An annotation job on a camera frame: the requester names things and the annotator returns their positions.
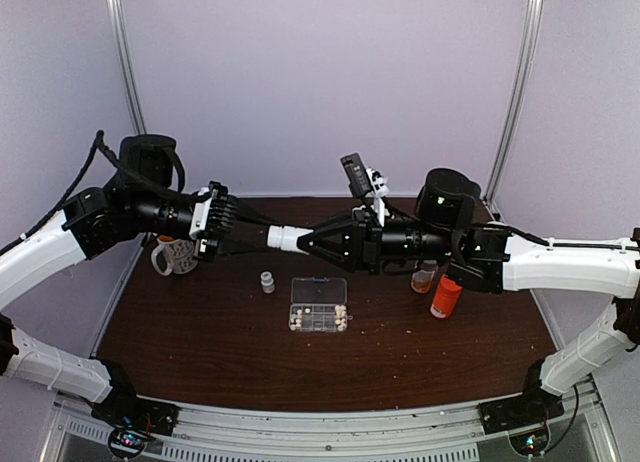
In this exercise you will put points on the aluminium frame post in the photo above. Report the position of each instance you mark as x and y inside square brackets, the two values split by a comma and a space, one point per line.
[117, 20]
[526, 56]

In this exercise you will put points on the clear plastic pill organizer box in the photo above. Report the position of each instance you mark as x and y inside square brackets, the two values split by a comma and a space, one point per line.
[318, 305]

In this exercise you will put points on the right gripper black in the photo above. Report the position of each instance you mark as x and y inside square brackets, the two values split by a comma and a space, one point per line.
[360, 246]

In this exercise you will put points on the floral mug with orange liquid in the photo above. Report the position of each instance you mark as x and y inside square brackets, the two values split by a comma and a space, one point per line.
[173, 256]

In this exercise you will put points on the front aluminium rail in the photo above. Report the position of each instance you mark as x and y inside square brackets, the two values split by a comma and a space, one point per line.
[453, 432]

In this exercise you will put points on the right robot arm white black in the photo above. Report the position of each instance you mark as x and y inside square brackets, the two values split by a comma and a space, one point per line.
[493, 258]

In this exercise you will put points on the right aluminium frame post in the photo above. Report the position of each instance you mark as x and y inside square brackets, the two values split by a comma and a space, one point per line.
[526, 56]

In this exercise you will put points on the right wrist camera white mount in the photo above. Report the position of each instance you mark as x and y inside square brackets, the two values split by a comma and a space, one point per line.
[368, 186]

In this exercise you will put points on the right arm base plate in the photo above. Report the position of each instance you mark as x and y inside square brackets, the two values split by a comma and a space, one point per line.
[525, 422]

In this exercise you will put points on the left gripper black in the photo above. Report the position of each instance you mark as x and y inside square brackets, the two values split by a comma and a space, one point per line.
[224, 205]

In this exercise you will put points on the amber bottle with grey cap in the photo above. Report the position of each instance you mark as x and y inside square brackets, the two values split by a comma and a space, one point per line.
[423, 276]

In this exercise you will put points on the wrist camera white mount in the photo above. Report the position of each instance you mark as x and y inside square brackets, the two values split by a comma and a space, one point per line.
[214, 216]
[368, 186]

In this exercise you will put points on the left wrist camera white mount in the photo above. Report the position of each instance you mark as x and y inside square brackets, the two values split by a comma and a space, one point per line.
[214, 216]

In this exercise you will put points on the left aluminium frame post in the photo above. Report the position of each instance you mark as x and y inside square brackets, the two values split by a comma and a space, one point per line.
[117, 20]

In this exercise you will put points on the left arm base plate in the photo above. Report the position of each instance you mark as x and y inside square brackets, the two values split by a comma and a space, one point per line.
[135, 422]

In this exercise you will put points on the orange pill bottle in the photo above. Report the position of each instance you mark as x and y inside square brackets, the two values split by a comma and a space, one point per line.
[445, 298]

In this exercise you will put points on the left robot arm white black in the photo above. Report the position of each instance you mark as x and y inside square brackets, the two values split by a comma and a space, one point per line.
[80, 227]

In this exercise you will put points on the small white pill bottle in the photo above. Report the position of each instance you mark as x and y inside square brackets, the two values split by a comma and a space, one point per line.
[285, 238]

